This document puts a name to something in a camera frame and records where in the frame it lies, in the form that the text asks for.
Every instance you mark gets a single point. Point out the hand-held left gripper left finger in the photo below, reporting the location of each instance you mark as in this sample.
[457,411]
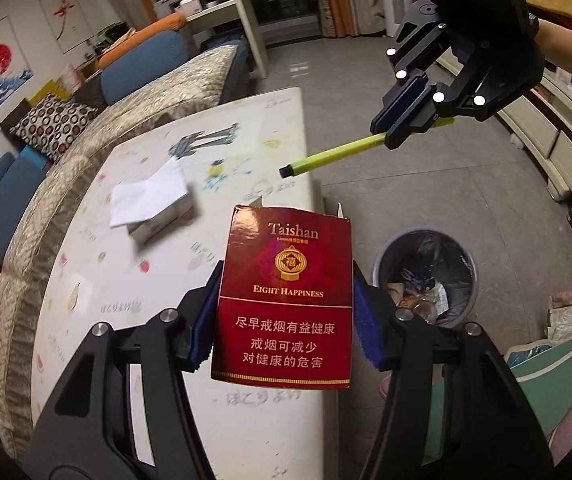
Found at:
[205,325]

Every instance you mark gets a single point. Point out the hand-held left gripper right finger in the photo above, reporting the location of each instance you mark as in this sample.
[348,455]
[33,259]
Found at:
[366,325]

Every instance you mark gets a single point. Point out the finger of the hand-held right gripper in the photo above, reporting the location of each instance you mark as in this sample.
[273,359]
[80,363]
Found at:
[401,100]
[416,127]

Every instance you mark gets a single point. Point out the grey trash bin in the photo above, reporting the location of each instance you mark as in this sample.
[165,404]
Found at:
[391,257]

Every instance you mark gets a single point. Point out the red cigarette box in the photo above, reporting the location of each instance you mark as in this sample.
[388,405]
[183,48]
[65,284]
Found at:
[281,310]

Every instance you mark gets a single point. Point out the yellow green pen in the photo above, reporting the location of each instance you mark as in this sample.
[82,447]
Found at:
[331,155]

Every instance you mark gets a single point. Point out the person's right forearm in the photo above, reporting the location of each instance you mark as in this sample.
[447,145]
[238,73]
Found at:
[571,50]

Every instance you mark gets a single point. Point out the printed white tablecloth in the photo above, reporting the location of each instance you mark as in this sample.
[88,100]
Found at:
[115,310]

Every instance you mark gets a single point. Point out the tissue box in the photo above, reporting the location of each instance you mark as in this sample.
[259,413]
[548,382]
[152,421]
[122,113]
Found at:
[150,200]

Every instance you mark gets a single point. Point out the white low cabinet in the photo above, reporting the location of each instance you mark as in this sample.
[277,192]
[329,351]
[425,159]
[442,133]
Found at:
[566,145]

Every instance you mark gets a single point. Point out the white desk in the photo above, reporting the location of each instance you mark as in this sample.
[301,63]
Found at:
[231,15]

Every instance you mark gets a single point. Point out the light green cloth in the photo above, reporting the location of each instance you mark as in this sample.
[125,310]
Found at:
[551,375]

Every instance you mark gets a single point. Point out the sofa with quilted beige cover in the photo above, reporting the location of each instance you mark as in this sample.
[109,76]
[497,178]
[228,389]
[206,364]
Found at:
[25,240]

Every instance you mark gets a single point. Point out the circle patterned cushion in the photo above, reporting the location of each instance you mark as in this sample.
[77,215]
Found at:
[53,125]

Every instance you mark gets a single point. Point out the flower wall poster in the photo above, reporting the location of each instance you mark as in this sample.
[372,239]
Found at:
[65,20]

